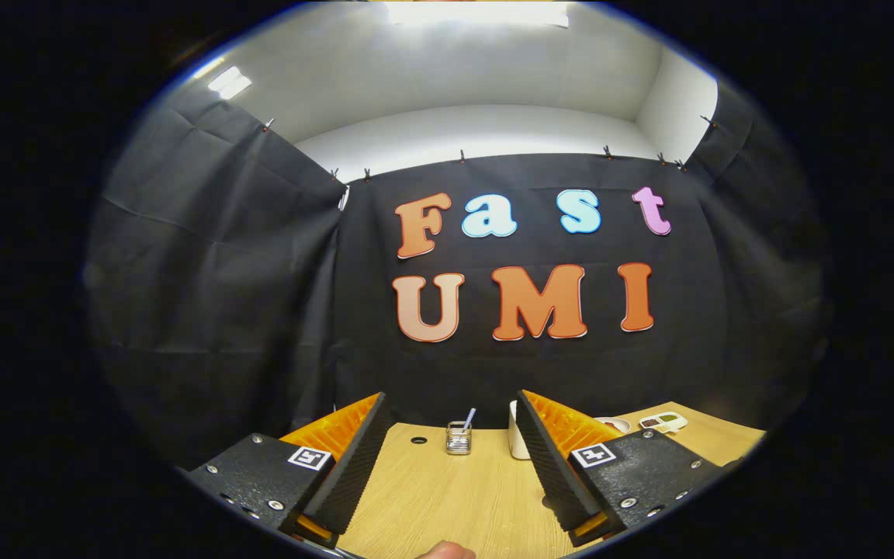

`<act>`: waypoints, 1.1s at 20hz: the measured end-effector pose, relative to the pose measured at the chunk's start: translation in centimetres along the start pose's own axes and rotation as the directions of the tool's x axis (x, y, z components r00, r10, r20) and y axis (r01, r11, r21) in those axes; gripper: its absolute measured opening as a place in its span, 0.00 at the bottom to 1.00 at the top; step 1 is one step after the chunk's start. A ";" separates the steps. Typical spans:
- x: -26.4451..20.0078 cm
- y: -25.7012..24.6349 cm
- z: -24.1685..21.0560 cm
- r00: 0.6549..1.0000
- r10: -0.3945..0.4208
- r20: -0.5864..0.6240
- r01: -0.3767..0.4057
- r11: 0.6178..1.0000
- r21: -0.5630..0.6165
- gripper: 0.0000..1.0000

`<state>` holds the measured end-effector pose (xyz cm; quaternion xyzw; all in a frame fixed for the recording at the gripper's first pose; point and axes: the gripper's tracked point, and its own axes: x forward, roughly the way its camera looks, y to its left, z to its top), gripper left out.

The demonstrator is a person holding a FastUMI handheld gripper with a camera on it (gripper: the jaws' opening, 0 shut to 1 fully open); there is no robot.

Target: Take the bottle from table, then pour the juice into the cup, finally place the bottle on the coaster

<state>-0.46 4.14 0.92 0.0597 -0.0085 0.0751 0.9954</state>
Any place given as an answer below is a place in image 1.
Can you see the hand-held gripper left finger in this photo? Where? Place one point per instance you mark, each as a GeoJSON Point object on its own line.
{"type": "Point", "coordinates": [354, 458]}

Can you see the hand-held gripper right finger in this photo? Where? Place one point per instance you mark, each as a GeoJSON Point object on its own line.
{"type": "Point", "coordinates": [544, 458]}

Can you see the white toaster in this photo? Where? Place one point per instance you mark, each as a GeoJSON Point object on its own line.
{"type": "Point", "coordinates": [517, 439]}

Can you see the wooden table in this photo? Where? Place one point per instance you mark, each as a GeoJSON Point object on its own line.
{"type": "Point", "coordinates": [431, 497]}

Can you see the small glass jar with straw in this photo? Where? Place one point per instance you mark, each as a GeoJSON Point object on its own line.
{"type": "Point", "coordinates": [459, 441]}

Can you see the white divided snack plate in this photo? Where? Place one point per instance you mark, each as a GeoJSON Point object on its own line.
{"type": "Point", "coordinates": [663, 421]}

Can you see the black backdrop cloth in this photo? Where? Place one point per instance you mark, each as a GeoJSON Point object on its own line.
{"type": "Point", "coordinates": [222, 310]}

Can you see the small ceiling light panel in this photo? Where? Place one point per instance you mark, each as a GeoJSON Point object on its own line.
{"type": "Point", "coordinates": [230, 81]}

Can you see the large ceiling light panel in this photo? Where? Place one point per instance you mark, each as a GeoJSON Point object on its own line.
{"type": "Point", "coordinates": [478, 12]}

